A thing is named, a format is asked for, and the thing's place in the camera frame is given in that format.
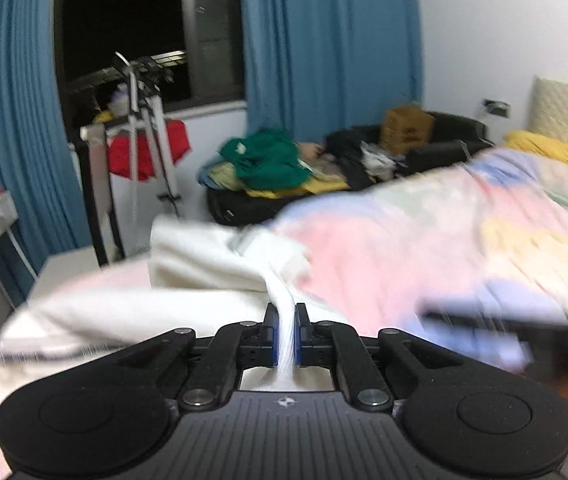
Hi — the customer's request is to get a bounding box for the cardboard box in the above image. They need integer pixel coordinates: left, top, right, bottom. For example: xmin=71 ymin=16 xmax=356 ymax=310
xmin=379 ymin=106 xmax=436 ymax=154

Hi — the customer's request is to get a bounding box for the pile of yellow clothes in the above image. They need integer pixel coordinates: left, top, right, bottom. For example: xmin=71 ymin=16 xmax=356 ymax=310
xmin=198 ymin=157 xmax=351 ymax=199

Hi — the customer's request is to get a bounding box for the yellow blanket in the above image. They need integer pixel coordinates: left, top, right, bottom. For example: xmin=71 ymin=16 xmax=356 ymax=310
xmin=504 ymin=130 xmax=568 ymax=184

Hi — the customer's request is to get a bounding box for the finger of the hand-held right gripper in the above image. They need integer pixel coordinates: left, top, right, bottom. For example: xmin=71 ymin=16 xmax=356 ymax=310
xmin=421 ymin=304 xmax=568 ymax=335

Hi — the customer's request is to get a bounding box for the black suitcase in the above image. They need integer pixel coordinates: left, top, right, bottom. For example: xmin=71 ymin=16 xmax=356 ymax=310
xmin=206 ymin=186 xmax=317 ymax=227

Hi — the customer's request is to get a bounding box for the black sofa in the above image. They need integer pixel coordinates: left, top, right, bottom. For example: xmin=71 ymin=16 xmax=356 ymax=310
xmin=324 ymin=111 xmax=495 ymax=181

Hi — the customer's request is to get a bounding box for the cream padded headboard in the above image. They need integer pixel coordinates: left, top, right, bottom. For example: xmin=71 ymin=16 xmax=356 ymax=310
xmin=529 ymin=76 xmax=568 ymax=149

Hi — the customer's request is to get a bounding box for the dark window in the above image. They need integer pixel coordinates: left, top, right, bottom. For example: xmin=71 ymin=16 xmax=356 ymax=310
xmin=54 ymin=0 xmax=245 ymax=128

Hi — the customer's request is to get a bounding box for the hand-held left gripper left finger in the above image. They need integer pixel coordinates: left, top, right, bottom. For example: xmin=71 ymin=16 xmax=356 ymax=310
xmin=108 ymin=304 xmax=279 ymax=411

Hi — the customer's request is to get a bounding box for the blue curtain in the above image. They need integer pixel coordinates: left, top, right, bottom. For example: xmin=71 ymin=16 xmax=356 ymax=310
xmin=0 ymin=0 xmax=95 ymax=306
xmin=241 ymin=0 xmax=425 ymax=133

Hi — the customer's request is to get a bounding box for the white knit garment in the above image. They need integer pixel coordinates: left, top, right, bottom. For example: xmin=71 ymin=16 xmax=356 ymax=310
xmin=0 ymin=216 xmax=337 ymax=392

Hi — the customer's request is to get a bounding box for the black jacket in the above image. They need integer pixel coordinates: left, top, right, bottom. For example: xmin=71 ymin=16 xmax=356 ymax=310
xmin=326 ymin=127 xmax=401 ymax=192

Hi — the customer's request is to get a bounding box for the wall socket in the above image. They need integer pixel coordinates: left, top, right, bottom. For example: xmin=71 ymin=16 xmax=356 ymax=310
xmin=481 ymin=98 xmax=511 ymax=119

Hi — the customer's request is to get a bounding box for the small white cloth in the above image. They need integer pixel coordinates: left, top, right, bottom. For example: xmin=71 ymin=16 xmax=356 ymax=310
xmin=110 ymin=85 xmax=133 ymax=112

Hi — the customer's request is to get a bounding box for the pastel patchwork blanket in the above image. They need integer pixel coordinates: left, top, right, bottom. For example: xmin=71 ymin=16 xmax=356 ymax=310
xmin=244 ymin=147 xmax=568 ymax=371

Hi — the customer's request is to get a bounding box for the green garment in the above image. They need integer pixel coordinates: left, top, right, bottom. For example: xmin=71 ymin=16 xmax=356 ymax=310
xmin=220 ymin=128 xmax=313 ymax=191

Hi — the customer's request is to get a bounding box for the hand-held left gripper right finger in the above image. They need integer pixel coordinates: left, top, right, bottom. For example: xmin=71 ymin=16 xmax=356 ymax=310
xmin=296 ymin=304 xmax=465 ymax=411

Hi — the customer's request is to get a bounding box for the red garment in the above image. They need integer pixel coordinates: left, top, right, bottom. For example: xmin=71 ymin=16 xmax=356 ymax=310
xmin=108 ymin=120 xmax=193 ymax=183

